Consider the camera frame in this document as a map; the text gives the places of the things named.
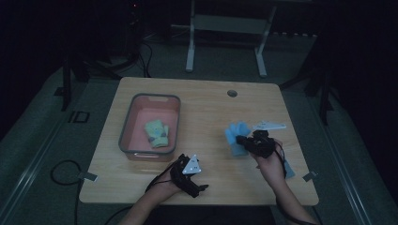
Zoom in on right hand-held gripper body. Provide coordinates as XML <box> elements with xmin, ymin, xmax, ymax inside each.
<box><xmin>247</xmin><ymin>120</ymin><xmax>287</xmax><ymax>159</ymax></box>

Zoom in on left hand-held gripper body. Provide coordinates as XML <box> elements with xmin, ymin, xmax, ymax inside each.
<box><xmin>170</xmin><ymin>153</ymin><xmax>203</xmax><ymax>199</ymax></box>

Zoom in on plain blue knit glove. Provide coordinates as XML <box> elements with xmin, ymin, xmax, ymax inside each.
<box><xmin>224</xmin><ymin>120</ymin><xmax>253</xmax><ymax>158</ymax></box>

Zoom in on green knit glove with buttons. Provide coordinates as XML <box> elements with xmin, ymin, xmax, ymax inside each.
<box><xmin>144</xmin><ymin>119</ymin><xmax>170</xmax><ymax>149</ymax></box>

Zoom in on blue knit glove with buttons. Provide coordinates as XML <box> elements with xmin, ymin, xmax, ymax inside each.
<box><xmin>283</xmin><ymin>158</ymin><xmax>297</xmax><ymax>180</ymax></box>

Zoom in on pink bin with grey rim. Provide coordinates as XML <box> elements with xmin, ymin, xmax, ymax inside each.
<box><xmin>117</xmin><ymin>93</ymin><xmax>182</xmax><ymax>163</ymax></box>

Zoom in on person's left hand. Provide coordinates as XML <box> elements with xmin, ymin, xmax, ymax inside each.
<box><xmin>154</xmin><ymin>169</ymin><xmax>186</xmax><ymax>198</ymax></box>

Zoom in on person's right hand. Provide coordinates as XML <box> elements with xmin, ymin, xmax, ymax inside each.
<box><xmin>253</xmin><ymin>139</ymin><xmax>286</xmax><ymax>189</ymax></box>

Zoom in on person's dark clothing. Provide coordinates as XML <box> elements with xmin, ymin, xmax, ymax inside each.
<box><xmin>146</xmin><ymin>205</ymin><xmax>278</xmax><ymax>225</ymax></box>

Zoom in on grey tape tag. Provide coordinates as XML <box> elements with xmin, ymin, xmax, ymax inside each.
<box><xmin>301</xmin><ymin>170</ymin><xmax>320</xmax><ymax>183</ymax></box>
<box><xmin>77</xmin><ymin>171</ymin><xmax>99</xmax><ymax>183</ymax></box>

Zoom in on black tripod stand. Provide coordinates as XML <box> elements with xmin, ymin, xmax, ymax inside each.
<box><xmin>279</xmin><ymin>60</ymin><xmax>344</xmax><ymax>127</ymax></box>
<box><xmin>54</xmin><ymin>51</ymin><xmax>124</xmax><ymax>113</ymax></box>

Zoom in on right hand-held gripper cable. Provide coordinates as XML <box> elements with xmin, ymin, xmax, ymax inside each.
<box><xmin>273</xmin><ymin>141</ymin><xmax>317</xmax><ymax>225</ymax></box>

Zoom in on hand-held gripper cable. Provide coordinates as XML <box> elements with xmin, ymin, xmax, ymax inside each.
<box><xmin>103</xmin><ymin>162</ymin><xmax>177</xmax><ymax>225</ymax></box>
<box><xmin>273</xmin><ymin>141</ymin><xmax>317</xmax><ymax>225</ymax></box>

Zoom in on left hand-held gripper cable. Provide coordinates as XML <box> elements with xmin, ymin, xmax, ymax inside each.
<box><xmin>103</xmin><ymin>162</ymin><xmax>177</xmax><ymax>225</ymax></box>

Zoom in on black cables on floor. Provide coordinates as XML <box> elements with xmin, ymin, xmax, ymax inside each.
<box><xmin>106</xmin><ymin>40</ymin><xmax>155</xmax><ymax>79</ymax></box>

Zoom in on white metal desk frame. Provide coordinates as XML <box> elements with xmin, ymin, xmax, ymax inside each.
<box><xmin>170</xmin><ymin>0</ymin><xmax>279</xmax><ymax>79</ymax></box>

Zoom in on black looped floor cable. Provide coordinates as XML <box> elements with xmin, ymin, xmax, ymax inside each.
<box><xmin>50</xmin><ymin>159</ymin><xmax>84</xmax><ymax>225</ymax></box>

